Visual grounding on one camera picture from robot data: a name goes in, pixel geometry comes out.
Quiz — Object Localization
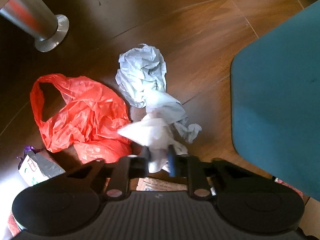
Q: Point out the small red candy wrapper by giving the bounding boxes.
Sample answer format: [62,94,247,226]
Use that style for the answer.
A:
[136,177,187,192]

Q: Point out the silver metal bed leg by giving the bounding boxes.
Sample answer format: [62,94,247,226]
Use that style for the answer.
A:
[1,0,69,52]

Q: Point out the red plastic bag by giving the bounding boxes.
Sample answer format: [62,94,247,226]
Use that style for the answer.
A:
[30,74,132,164]

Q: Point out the teal plastic trash bin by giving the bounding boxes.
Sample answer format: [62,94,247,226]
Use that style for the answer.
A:
[231,2,319,199]

